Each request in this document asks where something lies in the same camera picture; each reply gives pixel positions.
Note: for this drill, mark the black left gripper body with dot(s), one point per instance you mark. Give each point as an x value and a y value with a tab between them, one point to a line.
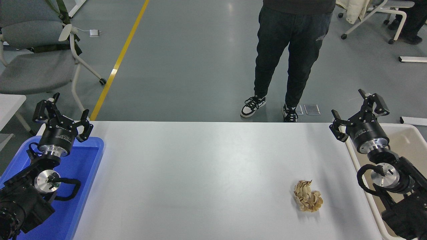
59	134

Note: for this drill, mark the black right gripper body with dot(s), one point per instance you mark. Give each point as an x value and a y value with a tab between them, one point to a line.
367	130

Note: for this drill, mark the tan paper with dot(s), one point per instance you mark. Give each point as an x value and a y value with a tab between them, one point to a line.
307	196

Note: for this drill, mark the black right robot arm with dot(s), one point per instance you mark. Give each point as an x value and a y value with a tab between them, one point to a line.
403	206

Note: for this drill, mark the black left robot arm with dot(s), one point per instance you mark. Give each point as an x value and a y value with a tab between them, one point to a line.
20	203

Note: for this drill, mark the clear floor plate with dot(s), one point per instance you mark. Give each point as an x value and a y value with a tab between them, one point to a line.
299	110
312	109

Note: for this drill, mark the white side table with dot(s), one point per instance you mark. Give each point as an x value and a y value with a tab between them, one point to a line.
10	103

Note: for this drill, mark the large pale plastic bin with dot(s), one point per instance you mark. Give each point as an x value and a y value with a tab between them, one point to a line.
405	140

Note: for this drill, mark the blue plastic tray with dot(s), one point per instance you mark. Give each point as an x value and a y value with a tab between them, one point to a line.
83	173

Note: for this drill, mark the grey office chair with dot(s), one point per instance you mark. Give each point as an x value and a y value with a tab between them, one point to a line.
36	70

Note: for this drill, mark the white floor bar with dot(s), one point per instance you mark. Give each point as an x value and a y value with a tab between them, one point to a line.
413	121
413	59

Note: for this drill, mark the seated person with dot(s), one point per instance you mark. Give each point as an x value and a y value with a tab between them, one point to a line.
413	20

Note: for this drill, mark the cream jacket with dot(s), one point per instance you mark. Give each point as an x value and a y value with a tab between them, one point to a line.
355	10

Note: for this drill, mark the standing person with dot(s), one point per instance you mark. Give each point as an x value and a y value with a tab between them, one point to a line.
287	43

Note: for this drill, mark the white framed wheeled chair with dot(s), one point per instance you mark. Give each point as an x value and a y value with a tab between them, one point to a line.
397	4

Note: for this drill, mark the white furniture foot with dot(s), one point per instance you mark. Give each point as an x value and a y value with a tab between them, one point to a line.
77	7

